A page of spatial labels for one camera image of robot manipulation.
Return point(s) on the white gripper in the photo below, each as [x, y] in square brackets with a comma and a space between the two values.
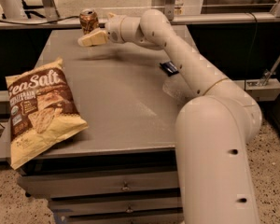
[114, 27]

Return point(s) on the orange soda can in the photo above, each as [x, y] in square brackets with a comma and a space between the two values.
[88, 20]

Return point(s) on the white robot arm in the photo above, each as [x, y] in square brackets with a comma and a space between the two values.
[212, 129]

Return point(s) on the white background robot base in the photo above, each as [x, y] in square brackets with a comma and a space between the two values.
[12, 9]

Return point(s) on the dark blue snack bar wrapper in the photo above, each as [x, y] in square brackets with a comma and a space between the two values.
[169, 68]

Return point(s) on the sea salt chips bag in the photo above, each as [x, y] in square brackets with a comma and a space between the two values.
[42, 112]

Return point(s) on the grey drawer cabinet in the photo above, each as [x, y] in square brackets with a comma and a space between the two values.
[121, 170]

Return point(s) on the grey metal rail frame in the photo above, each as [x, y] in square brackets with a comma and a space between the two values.
[151, 16]

